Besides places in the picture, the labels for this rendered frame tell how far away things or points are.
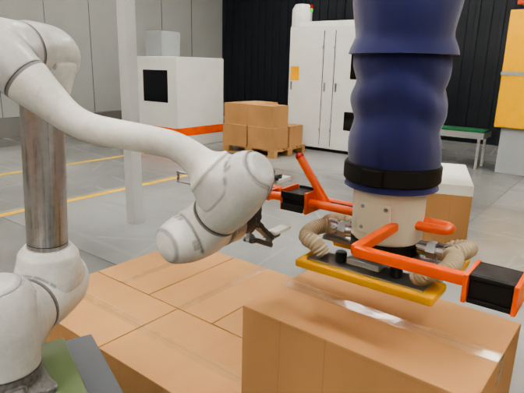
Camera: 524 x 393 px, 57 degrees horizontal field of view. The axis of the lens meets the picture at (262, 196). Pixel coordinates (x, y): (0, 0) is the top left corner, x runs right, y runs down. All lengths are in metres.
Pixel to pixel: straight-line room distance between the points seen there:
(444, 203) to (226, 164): 1.86
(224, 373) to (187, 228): 0.91
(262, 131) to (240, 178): 7.80
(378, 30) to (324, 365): 0.77
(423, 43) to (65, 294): 1.04
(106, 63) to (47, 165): 11.60
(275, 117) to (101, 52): 5.62
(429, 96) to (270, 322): 0.67
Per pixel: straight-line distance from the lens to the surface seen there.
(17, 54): 1.10
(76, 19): 12.48
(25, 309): 1.24
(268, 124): 8.58
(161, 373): 1.80
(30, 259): 1.36
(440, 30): 1.09
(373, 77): 1.10
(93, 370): 1.49
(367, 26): 1.11
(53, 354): 1.47
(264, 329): 1.31
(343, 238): 1.29
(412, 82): 1.08
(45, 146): 1.28
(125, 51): 4.81
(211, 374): 1.78
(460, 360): 1.22
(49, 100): 1.07
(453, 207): 2.64
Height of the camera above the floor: 1.57
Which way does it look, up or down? 15 degrees down
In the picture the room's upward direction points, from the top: 1 degrees clockwise
